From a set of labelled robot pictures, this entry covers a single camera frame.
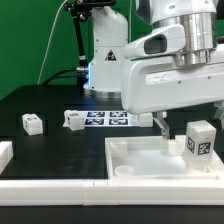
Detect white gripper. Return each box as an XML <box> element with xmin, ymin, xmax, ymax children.
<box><xmin>121</xmin><ymin>53</ymin><xmax>224</xmax><ymax>140</ymax></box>

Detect white square tabletop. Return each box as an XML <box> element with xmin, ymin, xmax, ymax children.
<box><xmin>105</xmin><ymin>135</ymin><xmax>224</xmax><ymax>180</ymax></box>

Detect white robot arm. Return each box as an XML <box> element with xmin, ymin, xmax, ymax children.
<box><xmin>84</xmin><ymin>0</ymin><xmax>224</xmax><ymax>139</ymax></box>

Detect fiducial marker sheet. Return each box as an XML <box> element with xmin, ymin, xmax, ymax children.
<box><xmin>76</xmin><ymin>110</ymin><xmax>139</xmax><ymax>127</ymax></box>

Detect white U-shaped fence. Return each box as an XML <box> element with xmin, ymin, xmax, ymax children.
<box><xmin>0</xmin><ymin>139</ymin><xmax>224</xmax><ymax>207</ymax></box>

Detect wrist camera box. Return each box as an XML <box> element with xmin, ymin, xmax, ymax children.
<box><xmin>123</xmin><ymin>24</ymin><xmax>186</xmax><ymax>60</ymax></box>

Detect black cables at base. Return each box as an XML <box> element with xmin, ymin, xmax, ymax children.
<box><xmin>42</xmin><ymin>67</ymin><xmax>90</xmax><ymax>87</ymax></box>

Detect black camera stand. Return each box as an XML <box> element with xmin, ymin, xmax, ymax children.
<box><xmin>64</xmin><ymin>0</ymin><xmax>116</xmax><ymax>88</ymax></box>

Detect white cable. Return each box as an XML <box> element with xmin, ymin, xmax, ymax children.
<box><xmin>37</xmin><ymin>0</ymin><xmax>69</xmax><ymax>86</ymax></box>

